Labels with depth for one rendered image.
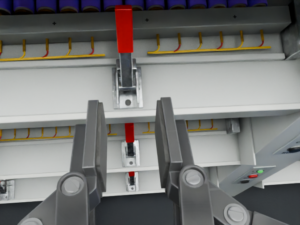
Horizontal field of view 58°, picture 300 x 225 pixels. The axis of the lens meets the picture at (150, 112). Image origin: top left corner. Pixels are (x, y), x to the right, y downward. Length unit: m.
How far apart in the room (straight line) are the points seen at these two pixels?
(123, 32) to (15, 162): 0.32
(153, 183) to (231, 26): 0.43
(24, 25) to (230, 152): 0.35
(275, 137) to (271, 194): 0.48
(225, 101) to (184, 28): 0.08
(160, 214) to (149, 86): 0.53
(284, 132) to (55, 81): 0.26
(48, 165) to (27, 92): 0.20
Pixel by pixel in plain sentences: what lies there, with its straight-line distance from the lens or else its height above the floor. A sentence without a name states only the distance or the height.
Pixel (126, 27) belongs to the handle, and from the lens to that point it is 0.20.
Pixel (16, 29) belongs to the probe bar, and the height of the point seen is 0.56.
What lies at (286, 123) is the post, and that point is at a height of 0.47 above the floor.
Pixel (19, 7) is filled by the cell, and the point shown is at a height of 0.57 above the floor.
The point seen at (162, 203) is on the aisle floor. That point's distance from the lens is 0.76.
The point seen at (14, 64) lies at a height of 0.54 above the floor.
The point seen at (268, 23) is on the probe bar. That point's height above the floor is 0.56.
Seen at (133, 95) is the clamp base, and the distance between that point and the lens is 0.26.
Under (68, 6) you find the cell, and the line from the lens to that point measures 0.28.
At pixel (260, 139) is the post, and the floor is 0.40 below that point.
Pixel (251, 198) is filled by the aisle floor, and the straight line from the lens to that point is 0.82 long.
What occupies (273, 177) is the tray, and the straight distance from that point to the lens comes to 0.70.
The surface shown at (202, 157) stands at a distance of 0.45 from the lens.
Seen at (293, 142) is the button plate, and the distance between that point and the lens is 0.40.
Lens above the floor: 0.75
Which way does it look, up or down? 63 degrees down
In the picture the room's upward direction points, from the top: 6 degrees clockwise
